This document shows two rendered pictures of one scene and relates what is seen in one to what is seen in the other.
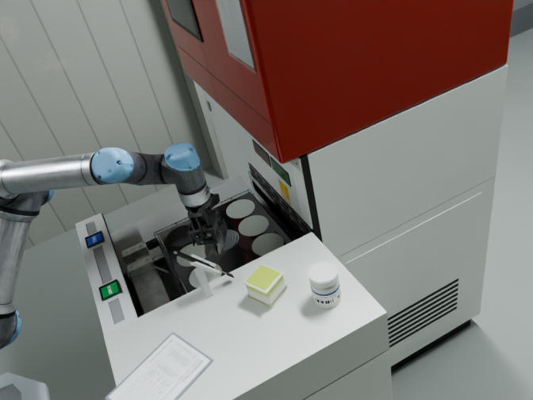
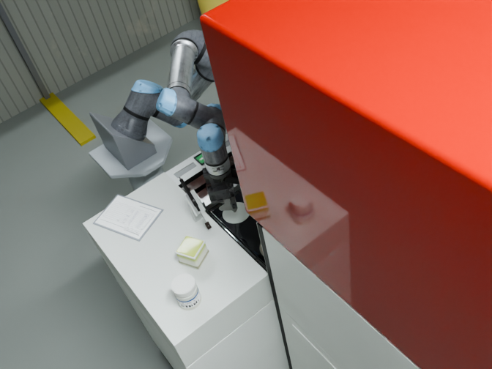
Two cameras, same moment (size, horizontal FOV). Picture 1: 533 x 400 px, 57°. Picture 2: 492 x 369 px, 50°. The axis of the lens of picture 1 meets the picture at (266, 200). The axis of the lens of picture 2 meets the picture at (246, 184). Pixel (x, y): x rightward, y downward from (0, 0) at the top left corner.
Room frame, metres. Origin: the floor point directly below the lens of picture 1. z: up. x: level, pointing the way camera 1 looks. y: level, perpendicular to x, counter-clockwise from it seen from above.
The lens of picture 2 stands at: (0.86, -1.00, 2.32)
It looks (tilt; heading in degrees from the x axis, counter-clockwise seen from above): 46 degrees down; 79
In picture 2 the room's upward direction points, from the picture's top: 13 degrees counter-clockwise
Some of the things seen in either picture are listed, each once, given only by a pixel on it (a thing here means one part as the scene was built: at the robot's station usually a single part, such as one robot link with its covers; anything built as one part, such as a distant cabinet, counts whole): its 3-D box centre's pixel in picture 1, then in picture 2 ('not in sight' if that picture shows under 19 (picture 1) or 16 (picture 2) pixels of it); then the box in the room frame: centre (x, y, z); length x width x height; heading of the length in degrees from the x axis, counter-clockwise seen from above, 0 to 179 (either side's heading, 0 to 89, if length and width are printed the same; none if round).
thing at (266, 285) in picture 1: (266, 286); (192, 252); (0.85, 0.05, 1.00); 0.07 x 0.07 x 0.07; 44
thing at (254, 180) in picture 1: (279, 210); not in sight; (1.26, -0.03, 0.89); 0.44 x 0.02 x 0.10; 17
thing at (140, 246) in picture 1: (135, 251); not in sight; (1.23, 0.46, 0.89); 0.08 x 0.03 x 0.03; 107
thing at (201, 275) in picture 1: (207, 273); (196, 208); (0.91, 0.19, 1.03); 0.06 x 0.04 x 0.13; 107
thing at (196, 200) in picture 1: (195, 193); (217, 164); (1.02, 0.17, 1.21); 0.08 x 0.08 x 0.05
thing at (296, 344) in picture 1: (244, 341); (173, 259); (0.78, 0.14, 0.89); 0.62 x 0.35 x 0.14; 107
